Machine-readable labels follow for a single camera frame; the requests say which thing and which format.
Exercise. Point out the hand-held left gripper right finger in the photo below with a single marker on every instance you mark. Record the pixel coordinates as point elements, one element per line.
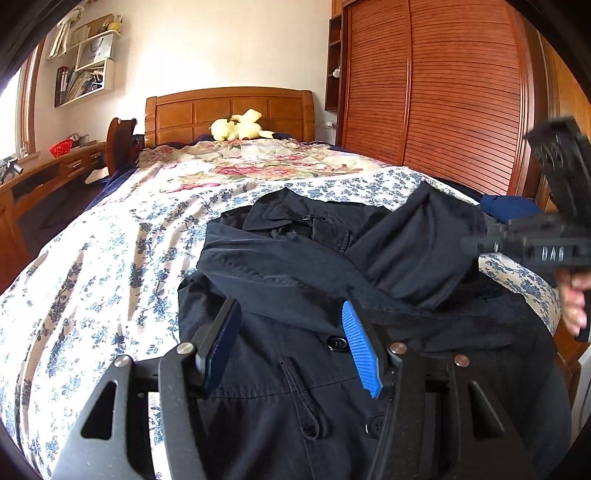
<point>362,346</point>

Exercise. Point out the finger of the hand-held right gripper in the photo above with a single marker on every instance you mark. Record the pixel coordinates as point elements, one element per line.
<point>485,241</point>

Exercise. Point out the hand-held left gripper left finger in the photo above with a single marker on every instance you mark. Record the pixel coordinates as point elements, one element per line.
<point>221,346</point>

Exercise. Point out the black double-breasted coat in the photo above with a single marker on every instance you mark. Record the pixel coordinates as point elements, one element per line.
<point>286,277</point>

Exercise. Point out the person's right hand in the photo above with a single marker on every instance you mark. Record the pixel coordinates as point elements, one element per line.
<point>572,300</point>

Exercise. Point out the folded navy garment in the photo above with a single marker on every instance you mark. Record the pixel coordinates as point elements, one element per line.
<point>508,207</point>

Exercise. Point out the blue floral bedspread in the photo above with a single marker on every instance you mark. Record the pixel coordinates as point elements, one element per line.
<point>92,300</point>

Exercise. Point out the wooden slatted wardrobe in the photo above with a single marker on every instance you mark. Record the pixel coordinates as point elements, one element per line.
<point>438,92</point>

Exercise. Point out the wooden door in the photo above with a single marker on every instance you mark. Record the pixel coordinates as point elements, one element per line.
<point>568,87</point>

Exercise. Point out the pink floral quilt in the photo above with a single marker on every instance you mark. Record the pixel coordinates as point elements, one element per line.
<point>258,161</point>

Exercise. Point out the open wooden side shelf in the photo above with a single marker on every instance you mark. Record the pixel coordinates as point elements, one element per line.
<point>333,92</point>

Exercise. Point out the yellow plush toy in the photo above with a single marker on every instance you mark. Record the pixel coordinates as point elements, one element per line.
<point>231,129</point>

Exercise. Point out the wooden chair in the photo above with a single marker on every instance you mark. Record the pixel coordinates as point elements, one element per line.
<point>117,143</point>

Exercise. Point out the wooden bed headboard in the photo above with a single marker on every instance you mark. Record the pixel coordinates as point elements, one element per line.
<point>184,110</point>

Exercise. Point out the wooden desk with cabinets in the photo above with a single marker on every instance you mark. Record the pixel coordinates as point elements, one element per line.
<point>37,184</point>

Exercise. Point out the black devices on desk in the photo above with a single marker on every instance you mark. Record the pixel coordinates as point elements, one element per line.
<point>10,167</point>

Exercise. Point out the stack of papers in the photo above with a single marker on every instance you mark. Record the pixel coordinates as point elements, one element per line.
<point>85,83</point>

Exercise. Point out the dark binders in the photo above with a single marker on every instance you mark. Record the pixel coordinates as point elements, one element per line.
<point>61,86</point>

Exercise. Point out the wooden framed window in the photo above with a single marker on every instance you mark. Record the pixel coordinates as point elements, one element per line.
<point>16,115</point>

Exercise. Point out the white paper bag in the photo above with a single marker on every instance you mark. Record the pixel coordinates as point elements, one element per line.
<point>98,48</point>

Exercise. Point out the yellow cup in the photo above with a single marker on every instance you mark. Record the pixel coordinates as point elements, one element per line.
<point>114,26</point>

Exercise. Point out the tied beige curtain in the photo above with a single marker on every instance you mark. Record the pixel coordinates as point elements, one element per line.
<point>62,34</point>

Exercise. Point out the white wall shelf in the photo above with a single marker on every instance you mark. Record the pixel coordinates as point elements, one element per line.
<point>108,74</point>

